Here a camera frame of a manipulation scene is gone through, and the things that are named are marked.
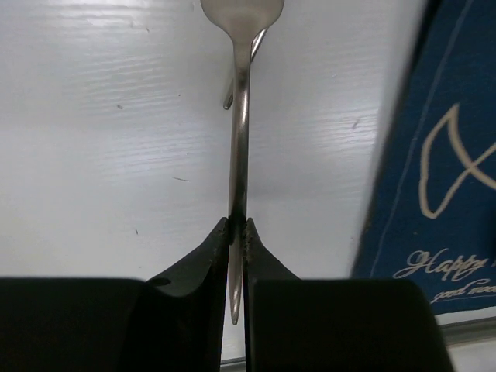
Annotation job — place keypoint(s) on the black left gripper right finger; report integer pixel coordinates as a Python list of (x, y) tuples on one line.
[(294, 324)]

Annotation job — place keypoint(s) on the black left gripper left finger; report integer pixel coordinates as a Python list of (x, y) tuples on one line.
[(171, 322)]

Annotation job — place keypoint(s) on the dark blue cloth placemat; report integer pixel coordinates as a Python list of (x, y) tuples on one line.
[(432, 218)]

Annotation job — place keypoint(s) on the silver metal fork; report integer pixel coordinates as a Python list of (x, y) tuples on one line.
[(242, 22)]

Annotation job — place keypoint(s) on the silver metal spoon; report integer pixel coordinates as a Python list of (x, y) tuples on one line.
[(228, 99)]

